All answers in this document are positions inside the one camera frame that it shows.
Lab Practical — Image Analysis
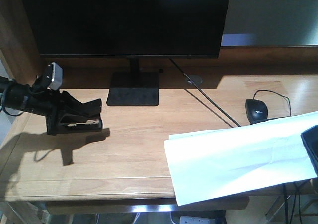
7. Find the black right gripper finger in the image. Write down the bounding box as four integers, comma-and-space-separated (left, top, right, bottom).
301, 125, 318, 175

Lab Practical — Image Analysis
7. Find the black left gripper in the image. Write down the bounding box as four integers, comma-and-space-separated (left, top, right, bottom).
31, 89, 102, 135

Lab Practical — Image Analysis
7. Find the black stapler with orange tab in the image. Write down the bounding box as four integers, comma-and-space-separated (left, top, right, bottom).
64, 106, 103, 132

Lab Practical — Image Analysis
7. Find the white paper sheet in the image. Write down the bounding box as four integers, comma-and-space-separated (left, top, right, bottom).
164, 112, 318, 206

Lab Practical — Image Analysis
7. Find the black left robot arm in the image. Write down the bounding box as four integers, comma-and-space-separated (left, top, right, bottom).
0, 77, 103, 136

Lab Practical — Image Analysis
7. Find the wooden desk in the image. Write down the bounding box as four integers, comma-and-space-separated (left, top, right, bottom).
0, 0, 318, 204

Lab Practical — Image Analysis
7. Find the black keyboard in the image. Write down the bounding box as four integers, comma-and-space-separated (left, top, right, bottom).
250, 117, 283, 125

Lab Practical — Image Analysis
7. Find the black computer mouse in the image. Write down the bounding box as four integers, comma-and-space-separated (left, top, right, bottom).
245, 99, 268, 124

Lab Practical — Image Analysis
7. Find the black computer monitor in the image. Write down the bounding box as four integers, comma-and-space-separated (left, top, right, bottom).
22, 0, 229, 106

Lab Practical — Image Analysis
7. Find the white power strip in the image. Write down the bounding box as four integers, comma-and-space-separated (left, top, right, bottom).
180, 216, 216, 224

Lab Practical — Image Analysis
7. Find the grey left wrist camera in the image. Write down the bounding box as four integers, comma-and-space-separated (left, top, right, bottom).
34, 62, 64, 90

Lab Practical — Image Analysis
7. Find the black mouse cable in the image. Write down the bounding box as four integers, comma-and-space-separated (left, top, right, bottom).
253, 89, 292, 118

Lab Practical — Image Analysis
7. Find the black monitor cable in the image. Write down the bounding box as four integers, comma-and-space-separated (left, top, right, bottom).
169, 58, 241, 128

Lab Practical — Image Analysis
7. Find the silver desk cable grommet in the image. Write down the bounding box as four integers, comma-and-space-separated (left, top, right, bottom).
185, 75, 203, 85

